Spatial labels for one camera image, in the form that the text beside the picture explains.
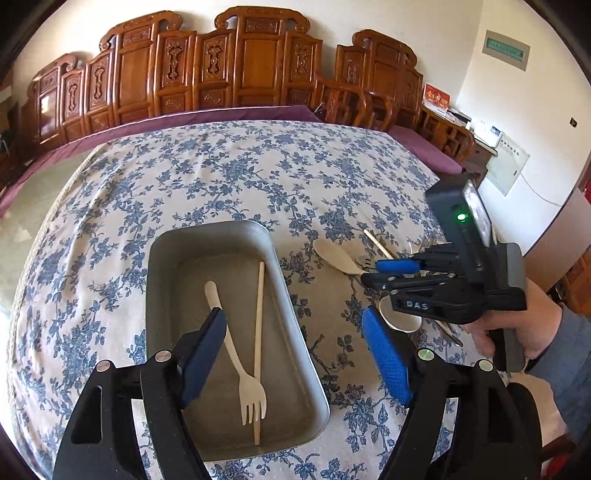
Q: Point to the white box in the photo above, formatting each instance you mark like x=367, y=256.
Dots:
x=488, y=134

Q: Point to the blue floral tablecloth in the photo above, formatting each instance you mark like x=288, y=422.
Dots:
x=231, y=184

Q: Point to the grey rectangular container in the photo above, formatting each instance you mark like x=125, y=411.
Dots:
x=221, y=277

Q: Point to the white wall board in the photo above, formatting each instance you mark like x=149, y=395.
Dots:
x=508, y=164

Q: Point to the brown chopstick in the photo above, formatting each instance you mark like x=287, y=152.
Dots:
x=450, y=333

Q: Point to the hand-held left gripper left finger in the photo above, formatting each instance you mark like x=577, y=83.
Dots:
x=203, y=355

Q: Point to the beige board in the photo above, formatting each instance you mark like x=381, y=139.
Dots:
x=558, y=240

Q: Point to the beige fork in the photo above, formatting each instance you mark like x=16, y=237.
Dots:
x=251, y=390

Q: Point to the grey wall panel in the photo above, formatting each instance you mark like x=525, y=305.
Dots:
x=505, y=50

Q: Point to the short carved wooden bench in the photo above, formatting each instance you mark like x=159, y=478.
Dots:
x=383, y=64

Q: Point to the curved wooden armchair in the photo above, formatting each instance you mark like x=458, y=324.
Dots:
x=355, y=104

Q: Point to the beige chopstick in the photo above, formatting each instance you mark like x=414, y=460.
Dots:
x=378, y=244
x=260, y=314

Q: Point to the wooden side table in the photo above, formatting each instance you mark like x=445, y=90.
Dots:
x=448, y=134

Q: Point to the person's right hand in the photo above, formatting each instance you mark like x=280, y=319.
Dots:
x=540, y=323

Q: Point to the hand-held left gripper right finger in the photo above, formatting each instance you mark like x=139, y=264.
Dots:
x=385, y=355

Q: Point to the purple seat cushion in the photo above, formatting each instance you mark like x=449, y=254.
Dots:
x=425, y=150

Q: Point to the beige wooden spoon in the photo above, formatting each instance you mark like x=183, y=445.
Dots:
x=332, y=256

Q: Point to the white spoon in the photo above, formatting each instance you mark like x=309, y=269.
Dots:
x=397, y=323

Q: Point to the person's right forearm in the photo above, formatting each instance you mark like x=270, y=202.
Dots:
x=572, y=369

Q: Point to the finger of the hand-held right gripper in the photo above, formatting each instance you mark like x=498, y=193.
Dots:
x=397, y=266
x=376, y=280

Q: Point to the long carved wooden bench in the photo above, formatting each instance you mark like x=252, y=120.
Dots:
x=254, y=64

